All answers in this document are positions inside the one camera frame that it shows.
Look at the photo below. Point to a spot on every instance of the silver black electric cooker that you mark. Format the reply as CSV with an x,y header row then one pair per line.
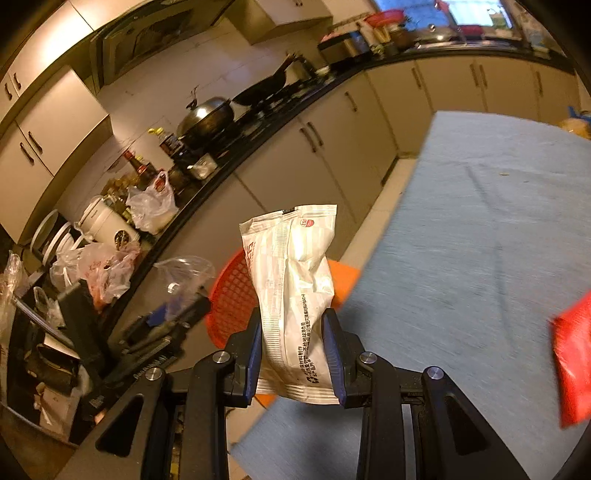
x,y
341,46

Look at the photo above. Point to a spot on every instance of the blue-grey table cloth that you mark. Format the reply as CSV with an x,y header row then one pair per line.
x,y
461,254

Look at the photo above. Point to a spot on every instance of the red colander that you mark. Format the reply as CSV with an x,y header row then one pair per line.
x,y
383,17

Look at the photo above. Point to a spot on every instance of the steel wok with lid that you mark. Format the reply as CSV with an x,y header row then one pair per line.
x,y
205,115

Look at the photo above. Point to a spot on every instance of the clear plastic bag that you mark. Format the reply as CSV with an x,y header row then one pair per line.
x,y
184,277

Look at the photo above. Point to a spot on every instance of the yellow-capped dark bottle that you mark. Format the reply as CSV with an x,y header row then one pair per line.
x,y
171,145

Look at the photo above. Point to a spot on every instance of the dark glass condiment bottle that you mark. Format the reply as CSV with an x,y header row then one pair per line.
x,y
117,194

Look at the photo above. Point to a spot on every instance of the beige wall cabinet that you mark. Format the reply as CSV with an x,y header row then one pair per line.
x,y
60,134
286,18

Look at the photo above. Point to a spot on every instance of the glass pot lid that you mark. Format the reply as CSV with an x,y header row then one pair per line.
x,y
436,34

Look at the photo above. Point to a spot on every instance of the small steel container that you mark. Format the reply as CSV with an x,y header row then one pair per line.
x,y
202,167

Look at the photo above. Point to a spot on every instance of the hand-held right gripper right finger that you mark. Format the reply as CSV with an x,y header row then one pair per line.
x,y
330,355

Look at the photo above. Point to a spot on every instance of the kitchen window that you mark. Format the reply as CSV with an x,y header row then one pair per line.
x,y
471,11

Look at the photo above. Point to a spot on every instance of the gas stove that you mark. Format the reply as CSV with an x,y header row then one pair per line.
x,y
258,120

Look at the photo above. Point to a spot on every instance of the cluttered storage shelf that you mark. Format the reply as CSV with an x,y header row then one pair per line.
x,y
41,369

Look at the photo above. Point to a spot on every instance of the red packet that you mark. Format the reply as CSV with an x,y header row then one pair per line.
x,y
575,360

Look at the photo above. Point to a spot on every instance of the white electric kettle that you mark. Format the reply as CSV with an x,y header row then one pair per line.
x,y
108,221

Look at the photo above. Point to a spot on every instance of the black kitchen countertop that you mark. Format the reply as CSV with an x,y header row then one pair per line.
x,y
203,191

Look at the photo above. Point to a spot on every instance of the steel kettle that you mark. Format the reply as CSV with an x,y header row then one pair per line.
x,y
302,67

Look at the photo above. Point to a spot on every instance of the white plastic bag red print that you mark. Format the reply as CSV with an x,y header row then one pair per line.
x,y
152,207

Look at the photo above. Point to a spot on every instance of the orange stool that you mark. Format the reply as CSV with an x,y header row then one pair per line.
x,y
344,281

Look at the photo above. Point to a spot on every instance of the dark sauce bottle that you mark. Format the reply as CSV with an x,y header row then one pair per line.
x,y
137,170

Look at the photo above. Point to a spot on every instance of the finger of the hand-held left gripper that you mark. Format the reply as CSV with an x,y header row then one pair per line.
x,y
152,344
180,318

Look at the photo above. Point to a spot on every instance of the red plastic basket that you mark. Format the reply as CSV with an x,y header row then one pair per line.
x,y
231,300

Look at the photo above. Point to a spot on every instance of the pink plastic bag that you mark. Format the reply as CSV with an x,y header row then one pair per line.
x,y
99,267

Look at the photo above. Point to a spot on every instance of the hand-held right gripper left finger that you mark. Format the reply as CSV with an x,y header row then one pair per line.
x,y
254,355

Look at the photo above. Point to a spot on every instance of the blue yellow bag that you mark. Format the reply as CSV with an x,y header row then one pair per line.
x,y
579,122

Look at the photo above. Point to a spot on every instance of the steel range hood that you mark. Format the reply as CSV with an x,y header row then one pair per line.
x,y
152,37

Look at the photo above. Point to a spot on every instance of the black wok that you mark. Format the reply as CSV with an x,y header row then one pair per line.
x,y
263,87

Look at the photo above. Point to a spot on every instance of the white snack packet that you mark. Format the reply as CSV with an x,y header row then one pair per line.
x,y
291,277

